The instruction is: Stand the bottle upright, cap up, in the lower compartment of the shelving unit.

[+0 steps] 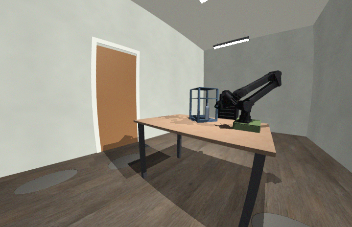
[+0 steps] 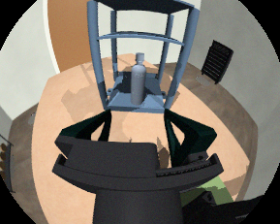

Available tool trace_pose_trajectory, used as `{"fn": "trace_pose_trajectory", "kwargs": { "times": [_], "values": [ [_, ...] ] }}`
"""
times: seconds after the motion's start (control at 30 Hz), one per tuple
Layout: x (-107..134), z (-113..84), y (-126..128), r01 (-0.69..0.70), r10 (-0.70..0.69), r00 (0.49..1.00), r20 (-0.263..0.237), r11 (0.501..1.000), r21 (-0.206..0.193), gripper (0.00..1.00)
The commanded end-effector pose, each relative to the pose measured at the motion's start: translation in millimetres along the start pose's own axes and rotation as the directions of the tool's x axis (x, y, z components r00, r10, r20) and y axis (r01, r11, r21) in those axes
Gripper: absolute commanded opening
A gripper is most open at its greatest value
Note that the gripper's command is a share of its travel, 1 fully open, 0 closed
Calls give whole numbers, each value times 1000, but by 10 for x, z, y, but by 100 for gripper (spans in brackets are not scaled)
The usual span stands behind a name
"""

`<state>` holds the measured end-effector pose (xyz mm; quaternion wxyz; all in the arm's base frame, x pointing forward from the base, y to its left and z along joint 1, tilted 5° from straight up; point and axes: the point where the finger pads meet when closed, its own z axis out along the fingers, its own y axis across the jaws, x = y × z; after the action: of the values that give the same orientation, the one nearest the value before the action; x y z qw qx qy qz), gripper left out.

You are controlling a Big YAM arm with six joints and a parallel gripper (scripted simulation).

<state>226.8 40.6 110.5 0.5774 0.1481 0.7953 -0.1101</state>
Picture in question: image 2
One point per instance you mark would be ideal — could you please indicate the blue shelving unit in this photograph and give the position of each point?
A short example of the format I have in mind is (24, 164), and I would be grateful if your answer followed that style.
(120, 95)

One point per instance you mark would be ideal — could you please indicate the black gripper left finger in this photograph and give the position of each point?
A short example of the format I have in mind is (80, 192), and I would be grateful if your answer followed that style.
(84, 129)

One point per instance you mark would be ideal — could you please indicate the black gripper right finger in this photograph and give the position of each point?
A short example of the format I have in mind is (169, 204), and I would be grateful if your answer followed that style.
(197, 137)

